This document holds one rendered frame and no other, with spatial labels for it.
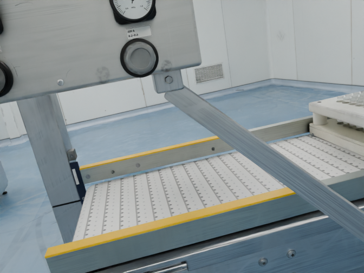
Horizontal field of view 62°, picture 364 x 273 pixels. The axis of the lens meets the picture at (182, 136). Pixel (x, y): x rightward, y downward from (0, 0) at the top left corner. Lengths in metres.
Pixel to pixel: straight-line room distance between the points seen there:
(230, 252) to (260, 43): 5.93
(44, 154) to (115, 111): 4.80
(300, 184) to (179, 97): 0.15
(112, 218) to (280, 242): 0.24
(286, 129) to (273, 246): 0.32
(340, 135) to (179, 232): 0.38
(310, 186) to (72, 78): 0.24
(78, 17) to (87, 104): 5.11
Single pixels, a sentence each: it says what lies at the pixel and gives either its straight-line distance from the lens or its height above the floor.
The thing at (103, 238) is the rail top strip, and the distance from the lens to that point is 0.38.
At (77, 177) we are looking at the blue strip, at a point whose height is 0.82.
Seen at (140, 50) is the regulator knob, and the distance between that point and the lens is 0.26.
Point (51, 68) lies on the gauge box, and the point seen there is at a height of 1.04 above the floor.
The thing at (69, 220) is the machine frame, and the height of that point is 0.73.
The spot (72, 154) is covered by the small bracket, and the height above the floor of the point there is 0.87.
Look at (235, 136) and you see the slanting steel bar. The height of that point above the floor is 0.94.
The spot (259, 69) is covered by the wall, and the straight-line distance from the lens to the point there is 6.24.
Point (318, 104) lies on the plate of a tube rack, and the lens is 0.67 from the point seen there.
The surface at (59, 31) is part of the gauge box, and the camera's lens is 0.28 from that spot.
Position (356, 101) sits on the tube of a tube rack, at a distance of 0.64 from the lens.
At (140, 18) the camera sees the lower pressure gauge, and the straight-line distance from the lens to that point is 0.27.
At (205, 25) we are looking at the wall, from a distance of 5.77.
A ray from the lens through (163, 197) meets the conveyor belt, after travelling 0.51.
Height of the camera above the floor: 1.04
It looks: 17 degrees down
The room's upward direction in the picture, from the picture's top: 10 degrees counter-clockwise
